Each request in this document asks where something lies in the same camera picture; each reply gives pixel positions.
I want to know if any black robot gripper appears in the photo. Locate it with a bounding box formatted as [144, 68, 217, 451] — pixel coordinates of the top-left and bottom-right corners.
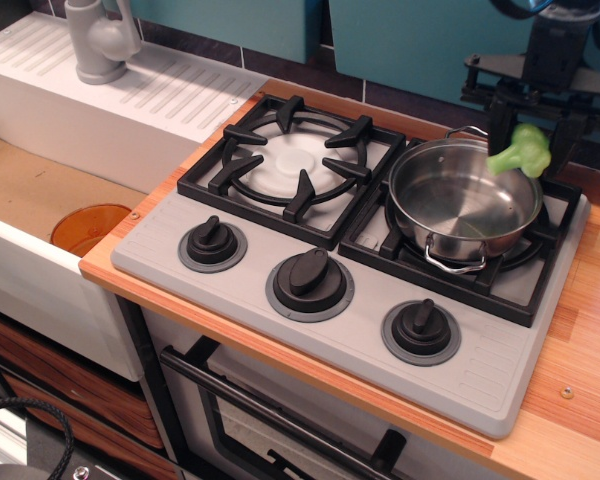
[461, 19, 600, 178]

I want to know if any green toy cauliflower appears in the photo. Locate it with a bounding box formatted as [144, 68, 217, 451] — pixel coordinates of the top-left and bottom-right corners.
[486, 124, 552, 178]

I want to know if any stainless steel pot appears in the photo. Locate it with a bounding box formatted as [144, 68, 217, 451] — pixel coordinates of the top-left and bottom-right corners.
[388, 126, 543, 275]

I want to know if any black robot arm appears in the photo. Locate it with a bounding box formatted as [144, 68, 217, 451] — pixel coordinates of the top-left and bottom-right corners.
[462, 1, 600, 177]

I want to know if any right black stove knob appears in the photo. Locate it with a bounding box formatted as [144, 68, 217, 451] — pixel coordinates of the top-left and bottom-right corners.
[381, 299, 461, 367]

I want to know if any black stove knob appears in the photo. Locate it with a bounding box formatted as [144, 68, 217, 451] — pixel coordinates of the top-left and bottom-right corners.
[178, 215, 248, 274]
[265, 248, 355, 323]
[381, 299, 461, 367]

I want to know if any grey toy stove top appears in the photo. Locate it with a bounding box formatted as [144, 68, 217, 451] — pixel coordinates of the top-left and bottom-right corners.
[111, 181, 590, 438]

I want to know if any middle black stove knob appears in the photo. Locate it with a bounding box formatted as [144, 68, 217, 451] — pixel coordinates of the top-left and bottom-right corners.
[265, 248, 355, 323]

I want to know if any left black stove knob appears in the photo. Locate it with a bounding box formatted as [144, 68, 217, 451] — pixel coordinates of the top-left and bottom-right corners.
[178, 215, 248, 274]

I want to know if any right black burner grate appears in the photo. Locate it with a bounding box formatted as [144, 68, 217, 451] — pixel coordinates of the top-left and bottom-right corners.
[339, 156, 586, 327]

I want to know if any black burner grate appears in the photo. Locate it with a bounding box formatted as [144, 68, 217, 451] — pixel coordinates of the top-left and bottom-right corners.
[177, 95, 406, 250]
[339, 156, 586, 327]

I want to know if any left black burner grate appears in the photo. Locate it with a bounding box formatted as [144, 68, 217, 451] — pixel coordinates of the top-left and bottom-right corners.
[177, 95, 406, 250]

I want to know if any white burner disc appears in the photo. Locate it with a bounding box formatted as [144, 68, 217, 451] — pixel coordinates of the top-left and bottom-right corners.
[242, 131, 358, 198]

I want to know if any toy oven door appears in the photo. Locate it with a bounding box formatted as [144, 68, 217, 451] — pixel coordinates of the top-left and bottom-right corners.
[144, 307, 531, 480]

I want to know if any grey toy faucet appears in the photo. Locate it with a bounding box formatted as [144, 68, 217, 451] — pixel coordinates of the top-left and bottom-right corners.
[64, 0, 141, 85]

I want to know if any orange plastic plate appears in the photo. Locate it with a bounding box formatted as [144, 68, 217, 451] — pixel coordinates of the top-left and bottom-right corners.
[50, 203, 131, 257]

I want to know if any white toy sink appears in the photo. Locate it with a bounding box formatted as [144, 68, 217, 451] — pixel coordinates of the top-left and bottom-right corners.
[0, 12, 265, 381]

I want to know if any wooden drawer front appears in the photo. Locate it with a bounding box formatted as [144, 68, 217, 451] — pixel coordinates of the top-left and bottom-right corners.
[0, 313, 178, 479]

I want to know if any black oven door handle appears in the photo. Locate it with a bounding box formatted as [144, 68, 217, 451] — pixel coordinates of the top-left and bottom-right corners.
[160, 338, 406, 479]

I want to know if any black braided cable lower left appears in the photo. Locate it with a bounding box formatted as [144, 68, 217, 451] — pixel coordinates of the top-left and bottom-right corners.
[0, 397, 76, 480]

